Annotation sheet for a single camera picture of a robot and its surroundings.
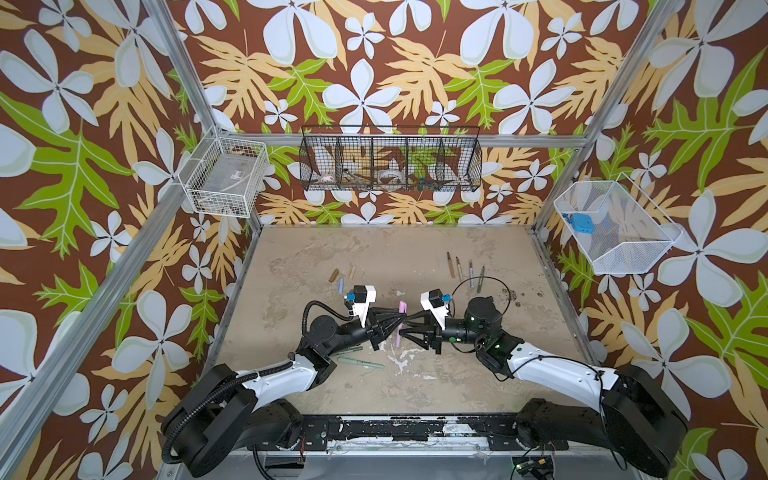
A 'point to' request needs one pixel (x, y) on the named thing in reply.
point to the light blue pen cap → (341, 284)
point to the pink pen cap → (402, 307)
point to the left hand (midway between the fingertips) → (402, 312)
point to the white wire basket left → (226, 174)
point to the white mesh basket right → (631, 232)
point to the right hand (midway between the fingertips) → (402, 329)
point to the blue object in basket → (583, 223)
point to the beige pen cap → (352, 272)
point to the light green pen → (367, 364)
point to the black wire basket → (391, 158)
